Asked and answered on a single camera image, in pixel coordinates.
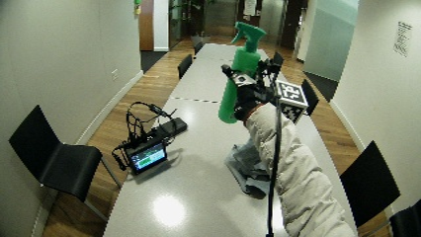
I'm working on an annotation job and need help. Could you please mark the green spray bottle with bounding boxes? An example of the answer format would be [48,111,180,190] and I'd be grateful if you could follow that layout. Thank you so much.
[217,21,267,124]

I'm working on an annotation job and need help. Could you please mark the white marker cube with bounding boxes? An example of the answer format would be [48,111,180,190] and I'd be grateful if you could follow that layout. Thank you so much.
[273,80,310,124]

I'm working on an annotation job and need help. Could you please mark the black monitor cables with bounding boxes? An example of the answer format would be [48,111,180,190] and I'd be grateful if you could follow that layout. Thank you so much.
[110,101,178,172]

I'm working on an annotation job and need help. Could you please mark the grey cloth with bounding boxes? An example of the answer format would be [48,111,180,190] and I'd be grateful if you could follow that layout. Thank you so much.
[224,139,273,200]

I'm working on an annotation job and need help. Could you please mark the white hanging paper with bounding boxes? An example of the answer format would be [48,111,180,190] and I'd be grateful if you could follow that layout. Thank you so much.
[242,0,258,17]

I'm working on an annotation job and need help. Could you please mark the brown wooden door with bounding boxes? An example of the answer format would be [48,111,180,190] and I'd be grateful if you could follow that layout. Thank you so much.
[138,0,157,52]

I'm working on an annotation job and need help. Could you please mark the black power box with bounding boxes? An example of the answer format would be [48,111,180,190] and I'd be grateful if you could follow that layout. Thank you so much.
[150,117,189,140]

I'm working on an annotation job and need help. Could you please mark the black hanging cable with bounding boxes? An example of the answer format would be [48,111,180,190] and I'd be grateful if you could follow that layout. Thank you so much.
[263,94,283,237]

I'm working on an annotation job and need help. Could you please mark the white wall notice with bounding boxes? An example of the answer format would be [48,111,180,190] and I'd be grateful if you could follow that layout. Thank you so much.
[391,21,414,58]

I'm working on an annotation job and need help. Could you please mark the small black monitor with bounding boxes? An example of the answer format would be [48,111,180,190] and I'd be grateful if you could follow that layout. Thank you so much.
[124,140,169,176]

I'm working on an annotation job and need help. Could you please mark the black chair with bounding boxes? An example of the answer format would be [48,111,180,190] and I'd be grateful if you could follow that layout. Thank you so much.
[176,53,194,80]
[299,78,321,117]
[387,198,421,237]
[8,105,125,222]
[189,35,206,56]
[338,140,402,232]

